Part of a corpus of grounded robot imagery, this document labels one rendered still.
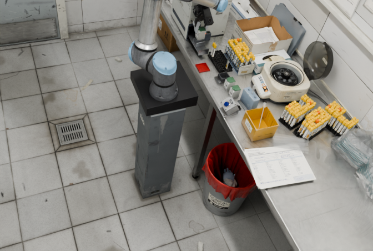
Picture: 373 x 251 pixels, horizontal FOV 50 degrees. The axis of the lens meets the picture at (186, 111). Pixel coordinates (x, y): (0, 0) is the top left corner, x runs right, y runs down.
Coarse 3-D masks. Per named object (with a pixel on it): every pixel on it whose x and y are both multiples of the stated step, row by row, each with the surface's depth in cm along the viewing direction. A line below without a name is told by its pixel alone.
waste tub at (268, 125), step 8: (248, 112) 208; (256, 112) 210; (264, 112) 213; (248, 120) 205; (256, 120) 215; (264, 120) 215; (272, 120) 207; (248, 128) 206; (256, 128) 211; (264, 128) 200; (272, 128) 202; (256, 136) 203; (264, 136) 206; (272, 136) 209
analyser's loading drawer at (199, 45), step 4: (188, 32) 252; (192, 32) 252; (188, 36) 250; (192, 36) 250; (192, 40) 247; (196, 40) 246; (200, 40) 247; (196, 44) 242; (200, 44) 244; (196, 48) 243; (200, 48) 243; (204, 48) 244; (208, 48) 241; (200, 52) 241; (204, 52) 242
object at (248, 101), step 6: (246, 90) 216; (252, 90) 216; (246, 96) 216; (252, 96) 213; (240, 102) 222; (246, 102) 218; (252, 102) 213; (258, 102) 215; (246, 108) 219; (252, 108) 216
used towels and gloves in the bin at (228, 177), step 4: (224, 172) 271; (228, 172) 270; (224, 176) 268; (228, 176) 268; (232, 176) 268; (224, 180) 267; (228, 180) 265; (232, 180) 267; (228, 184) 264; (232, 184) 264; (236, 184) 268
